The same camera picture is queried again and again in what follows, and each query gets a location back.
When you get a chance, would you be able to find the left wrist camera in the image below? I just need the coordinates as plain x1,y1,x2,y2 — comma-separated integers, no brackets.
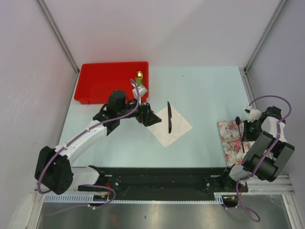
132,84,148,99

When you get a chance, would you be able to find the red plastic bin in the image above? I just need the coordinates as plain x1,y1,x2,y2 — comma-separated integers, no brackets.
74,62,149,104

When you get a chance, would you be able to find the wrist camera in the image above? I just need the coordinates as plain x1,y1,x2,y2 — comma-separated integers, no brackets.
132,84,148,99
245,106,261,123

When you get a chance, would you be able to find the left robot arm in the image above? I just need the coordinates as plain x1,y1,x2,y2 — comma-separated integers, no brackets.
34,90,162,195

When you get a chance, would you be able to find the floral tray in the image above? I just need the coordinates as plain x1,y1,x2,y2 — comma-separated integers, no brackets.
217,120,254,167

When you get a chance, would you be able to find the black plastic knife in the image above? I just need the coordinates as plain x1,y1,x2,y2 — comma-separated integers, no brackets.
167,101,172,134

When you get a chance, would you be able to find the white cable duct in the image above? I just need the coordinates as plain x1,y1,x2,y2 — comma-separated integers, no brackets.
44,192,226,205

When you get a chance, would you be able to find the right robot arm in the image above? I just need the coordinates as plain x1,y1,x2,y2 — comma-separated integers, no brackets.
220,106,295,191

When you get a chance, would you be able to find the aluminium frame rail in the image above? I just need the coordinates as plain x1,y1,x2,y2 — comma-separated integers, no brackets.
247,175,295,195

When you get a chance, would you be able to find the white paper napkin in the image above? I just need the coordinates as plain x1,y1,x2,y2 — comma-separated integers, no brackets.
148,105,192,147

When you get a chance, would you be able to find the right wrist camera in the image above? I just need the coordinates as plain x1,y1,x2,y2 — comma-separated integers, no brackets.
245,106,261,123

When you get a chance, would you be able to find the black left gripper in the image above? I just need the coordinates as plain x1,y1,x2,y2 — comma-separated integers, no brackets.
117,94,161,126

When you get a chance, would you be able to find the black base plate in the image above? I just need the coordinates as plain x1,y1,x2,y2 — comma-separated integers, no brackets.
78,166,236,202

